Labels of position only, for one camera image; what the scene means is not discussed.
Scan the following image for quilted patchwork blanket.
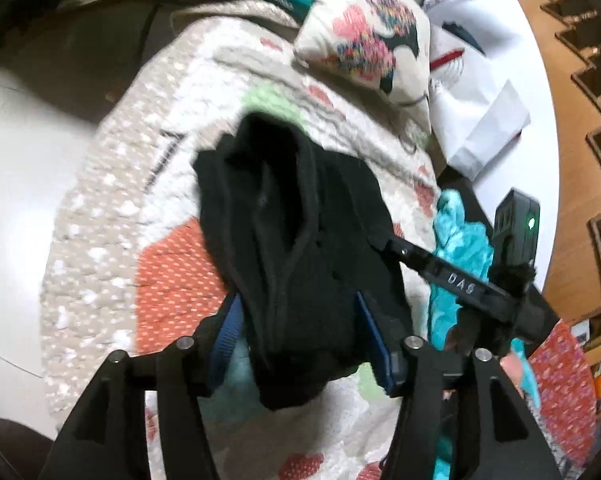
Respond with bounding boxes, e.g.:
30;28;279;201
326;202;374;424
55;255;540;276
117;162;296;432
39;0;461;480

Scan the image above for red patterned cloth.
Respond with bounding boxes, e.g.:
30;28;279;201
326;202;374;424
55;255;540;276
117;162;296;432
528;320;599;467

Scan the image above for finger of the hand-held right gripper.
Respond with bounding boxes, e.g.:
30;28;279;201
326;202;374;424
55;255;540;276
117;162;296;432
375;234;520;324

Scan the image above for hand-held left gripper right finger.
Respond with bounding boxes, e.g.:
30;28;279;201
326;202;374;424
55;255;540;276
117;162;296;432
355;291;564;480

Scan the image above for white paper bag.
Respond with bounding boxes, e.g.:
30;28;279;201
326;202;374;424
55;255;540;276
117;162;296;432
423;0;532;181

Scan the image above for black pants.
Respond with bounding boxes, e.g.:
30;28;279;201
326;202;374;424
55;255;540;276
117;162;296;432
193;110;414;411

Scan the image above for dark brown cloth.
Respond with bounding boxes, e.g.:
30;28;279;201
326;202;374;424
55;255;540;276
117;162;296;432
0;416;52;480

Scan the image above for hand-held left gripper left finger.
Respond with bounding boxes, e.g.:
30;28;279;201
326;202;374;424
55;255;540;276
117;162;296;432
38;292;246;480

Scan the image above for floral printed cushion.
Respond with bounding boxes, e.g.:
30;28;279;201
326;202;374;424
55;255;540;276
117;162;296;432
293;0;432;132

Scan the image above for wooden shelf unit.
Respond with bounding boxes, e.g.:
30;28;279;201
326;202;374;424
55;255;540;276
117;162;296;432
498;0;601;411

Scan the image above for teal star fleece blanket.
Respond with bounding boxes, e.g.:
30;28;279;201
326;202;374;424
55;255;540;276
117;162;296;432
425;189;537;480

